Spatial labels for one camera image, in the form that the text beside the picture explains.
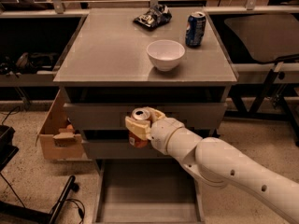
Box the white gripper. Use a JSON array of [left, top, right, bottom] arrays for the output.
[[125, 107, 185, 155]]

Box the cardboard box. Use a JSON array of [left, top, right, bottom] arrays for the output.
[[38, 91, 84, 160]]

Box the middle drawer front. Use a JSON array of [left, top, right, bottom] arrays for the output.
[[82, 139, 166, 160]]

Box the black chair base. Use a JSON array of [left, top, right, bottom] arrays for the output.
[[0, 124, 86, 224]]

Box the open bottom drawer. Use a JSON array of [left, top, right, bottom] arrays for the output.
[[93, 159, 206, 224]]

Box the orange coke can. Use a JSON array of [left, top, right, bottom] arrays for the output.
[[129, 108, 151, 148]]

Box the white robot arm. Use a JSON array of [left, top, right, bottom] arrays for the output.
[[125, 107, 299, 224]]

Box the grey drawer cabinet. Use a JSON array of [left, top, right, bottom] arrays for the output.
[[53, 7, 239, 224]]

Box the white bowl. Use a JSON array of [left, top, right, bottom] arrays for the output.
[[147, 40, 185, 72]]

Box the top drawer front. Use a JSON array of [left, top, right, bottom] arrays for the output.
[[64, 103, 227, 130]]

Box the blue pepsi can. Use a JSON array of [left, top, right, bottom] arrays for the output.
[[185, 11, 206, 48]]

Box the crumpled chip bag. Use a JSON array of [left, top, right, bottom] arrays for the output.
[[134, 4, 172, 30]]

